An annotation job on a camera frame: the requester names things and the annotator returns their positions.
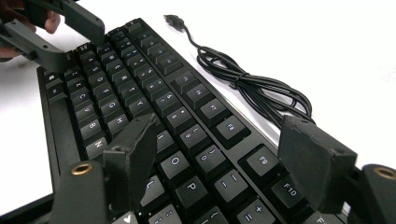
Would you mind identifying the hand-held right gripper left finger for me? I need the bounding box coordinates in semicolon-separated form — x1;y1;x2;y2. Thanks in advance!
103;113;158;219

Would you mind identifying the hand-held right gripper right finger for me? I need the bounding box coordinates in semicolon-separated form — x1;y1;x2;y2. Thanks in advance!
277;115;358;215

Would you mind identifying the black keyboard cable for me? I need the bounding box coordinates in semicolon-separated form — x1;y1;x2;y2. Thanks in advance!
163;13;316;129

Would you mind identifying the black computer keyboard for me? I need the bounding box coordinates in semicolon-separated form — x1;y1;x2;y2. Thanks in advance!
36;17;353;224

